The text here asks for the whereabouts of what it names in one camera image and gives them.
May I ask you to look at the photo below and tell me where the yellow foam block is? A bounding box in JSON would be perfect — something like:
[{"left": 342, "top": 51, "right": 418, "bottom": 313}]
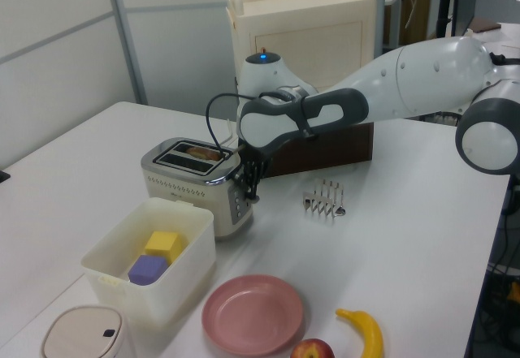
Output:
[{"left": 144, "top": 230, "right": 184, "bottom": 264}]

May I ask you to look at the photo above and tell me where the yellow banana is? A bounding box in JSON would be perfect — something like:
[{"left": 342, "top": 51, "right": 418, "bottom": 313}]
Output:
[{"left": 335, "top": 308, "right": 385, "bottom": 358}]

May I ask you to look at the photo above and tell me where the cream plastic cabinet with handles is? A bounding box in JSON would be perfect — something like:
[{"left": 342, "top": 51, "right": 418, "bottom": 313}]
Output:
[{"left": 225, "top": 0, "right": 377, "bottom": 93}]

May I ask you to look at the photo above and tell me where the toasted bread slice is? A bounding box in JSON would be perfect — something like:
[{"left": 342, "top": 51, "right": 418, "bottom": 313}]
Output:
[{"left": 185, "top": 146, "right": 223, "bottom": 162}]

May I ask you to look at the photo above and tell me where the cream and chrome toaster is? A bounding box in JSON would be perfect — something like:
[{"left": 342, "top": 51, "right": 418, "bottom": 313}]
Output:
[{"left": 140, "top": 136, "right": 255, "bottom": 243}]

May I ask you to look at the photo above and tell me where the metal toast rack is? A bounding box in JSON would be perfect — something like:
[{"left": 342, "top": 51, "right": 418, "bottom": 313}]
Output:
[{"left": 301, "top": 179, "right": 348, "bottom": 218}]

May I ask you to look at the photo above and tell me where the black monitor stand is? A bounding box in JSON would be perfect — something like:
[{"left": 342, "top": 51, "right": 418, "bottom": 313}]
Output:
[{"left": 435, "top": 0, "right": 456, "bottom": 40}]

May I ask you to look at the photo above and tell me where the wooden office shelf desk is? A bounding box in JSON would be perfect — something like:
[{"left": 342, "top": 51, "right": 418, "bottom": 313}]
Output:
[{"left": 381, "top": 0, "right": 435, "bottom": 53}]

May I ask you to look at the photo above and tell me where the small cream trash can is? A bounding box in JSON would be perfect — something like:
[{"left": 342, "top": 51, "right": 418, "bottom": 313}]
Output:
[{"left": 39, "top": 304, "right": 136, "bottom": 358}]

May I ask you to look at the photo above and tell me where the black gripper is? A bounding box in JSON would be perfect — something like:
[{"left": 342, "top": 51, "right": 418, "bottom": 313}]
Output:
[{"left": 232, "top": 143, "right": 272, "bottom": 205}]

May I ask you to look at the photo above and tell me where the dark grey cable strap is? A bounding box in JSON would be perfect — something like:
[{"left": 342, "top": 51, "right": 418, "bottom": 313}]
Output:
[{"left": 297, "top": 97, "right": 319, "bottom": 139}]

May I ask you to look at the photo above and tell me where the purple foam block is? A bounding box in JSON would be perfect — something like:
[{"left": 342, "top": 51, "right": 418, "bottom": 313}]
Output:
[{"left": 127, "top": 254, "right": 170, "bottom": 287}]

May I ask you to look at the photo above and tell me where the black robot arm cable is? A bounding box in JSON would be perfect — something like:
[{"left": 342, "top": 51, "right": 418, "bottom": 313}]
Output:
[{"left": 206, "top": 91, "right": 304, "bottom": 158}]

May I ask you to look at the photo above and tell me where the pink plate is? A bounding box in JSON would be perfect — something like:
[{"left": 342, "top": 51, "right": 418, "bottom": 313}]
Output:
[{"left": 201, "top": 274, "right": 305, "bottom": 356}]

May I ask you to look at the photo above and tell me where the white plastic storage bin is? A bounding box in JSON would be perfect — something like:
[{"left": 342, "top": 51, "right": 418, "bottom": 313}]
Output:
[{"left": 80, "top": 196, "right": 217, "bottom": 329}]

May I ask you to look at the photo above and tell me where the red apple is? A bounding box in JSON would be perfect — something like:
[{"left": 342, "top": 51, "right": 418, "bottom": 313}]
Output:
[{"left": 289, "top": 338, "right": 336, "bottom": 358}]

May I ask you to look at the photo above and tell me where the dark brown wooden base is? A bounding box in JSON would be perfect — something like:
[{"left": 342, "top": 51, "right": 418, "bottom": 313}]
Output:
[{"left": 234, "top": 75, "right": 375, "bottom": 179}]

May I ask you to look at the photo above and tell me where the brown notebook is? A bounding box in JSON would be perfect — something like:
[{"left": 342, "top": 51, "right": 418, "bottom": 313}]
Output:
[{"left": 466, "top": 16, "right": 503, "bottom": 35}]

